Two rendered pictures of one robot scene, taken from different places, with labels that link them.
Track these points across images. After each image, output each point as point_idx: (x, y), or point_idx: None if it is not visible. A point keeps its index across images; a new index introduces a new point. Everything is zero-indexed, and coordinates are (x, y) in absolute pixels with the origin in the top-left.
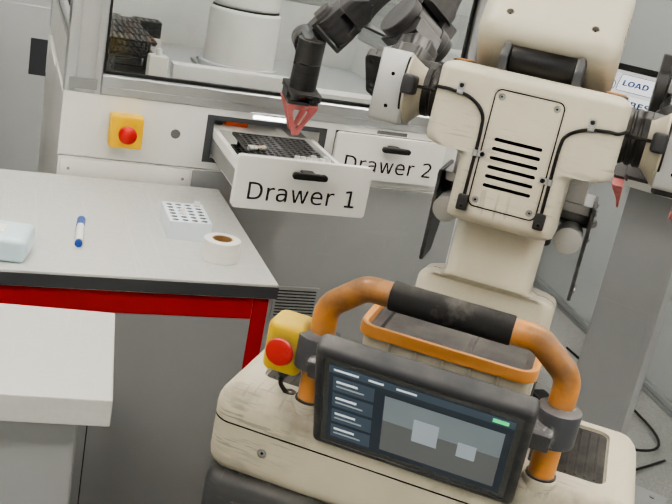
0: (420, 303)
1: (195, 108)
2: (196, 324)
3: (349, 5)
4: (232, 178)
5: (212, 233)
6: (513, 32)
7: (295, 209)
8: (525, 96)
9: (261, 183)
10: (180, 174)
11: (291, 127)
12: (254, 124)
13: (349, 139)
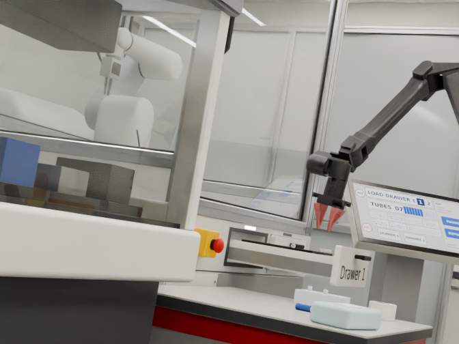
0: None
1: (225, 222)
2: None
3: (368, 140)
4: (308, 267)
5: (371, 301)
6: None
7: (350, 284)
8: None
9: (344, 266)
10: (214, 278)
11: (330, 226)
12: (244, 233)
13: (279, 240)
